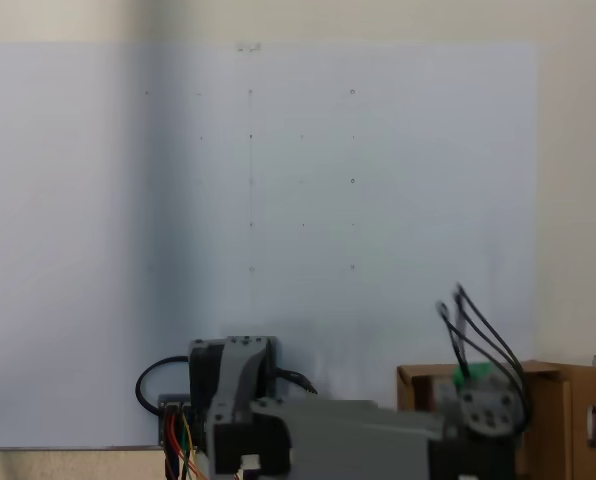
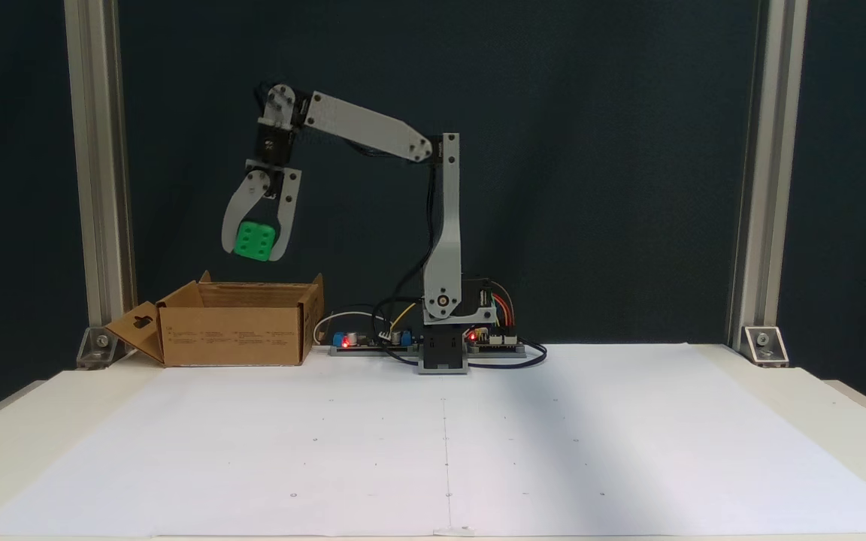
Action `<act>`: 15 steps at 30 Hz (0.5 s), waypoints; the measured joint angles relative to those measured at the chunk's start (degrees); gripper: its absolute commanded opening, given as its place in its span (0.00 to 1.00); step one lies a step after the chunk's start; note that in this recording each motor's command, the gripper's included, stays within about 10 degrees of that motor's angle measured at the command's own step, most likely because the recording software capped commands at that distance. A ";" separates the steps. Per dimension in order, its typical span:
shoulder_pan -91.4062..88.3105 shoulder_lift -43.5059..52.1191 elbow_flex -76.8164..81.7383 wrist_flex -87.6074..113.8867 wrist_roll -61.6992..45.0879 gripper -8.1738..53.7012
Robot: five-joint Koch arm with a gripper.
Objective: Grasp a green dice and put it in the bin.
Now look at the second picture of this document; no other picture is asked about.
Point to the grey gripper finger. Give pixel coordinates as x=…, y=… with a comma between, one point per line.
x=290, y=210
x=234, y=214

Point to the green die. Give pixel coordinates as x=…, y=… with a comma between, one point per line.
x=255, y=240

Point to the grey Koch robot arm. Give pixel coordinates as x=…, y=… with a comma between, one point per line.
x=444, y=225

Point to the open cardboard box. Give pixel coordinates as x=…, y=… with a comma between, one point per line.
x=230, y=338

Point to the circuit board with red LED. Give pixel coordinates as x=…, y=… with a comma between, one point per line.
x=358, y=342

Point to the aluminium frame post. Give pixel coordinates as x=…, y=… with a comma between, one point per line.
x=98, y=150
x=771, y=150

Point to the metal corner bracket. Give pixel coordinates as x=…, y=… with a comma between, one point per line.
x=765, y=346
x=98, y=347

